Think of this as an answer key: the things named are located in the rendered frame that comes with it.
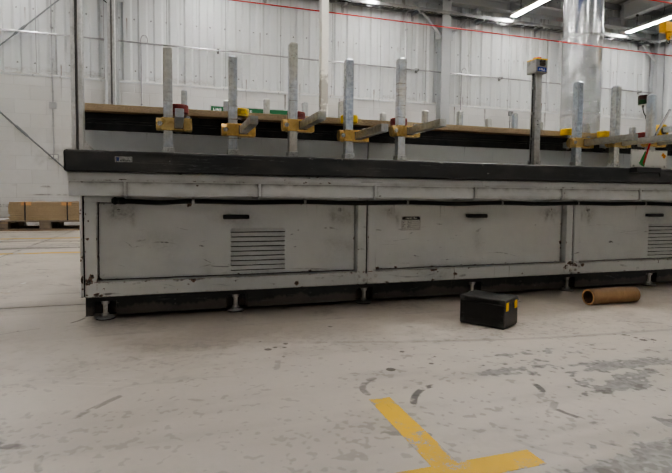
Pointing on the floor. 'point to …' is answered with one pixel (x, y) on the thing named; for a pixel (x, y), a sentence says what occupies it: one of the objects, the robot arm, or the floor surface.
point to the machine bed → (352, 230)
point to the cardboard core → (611, 295)
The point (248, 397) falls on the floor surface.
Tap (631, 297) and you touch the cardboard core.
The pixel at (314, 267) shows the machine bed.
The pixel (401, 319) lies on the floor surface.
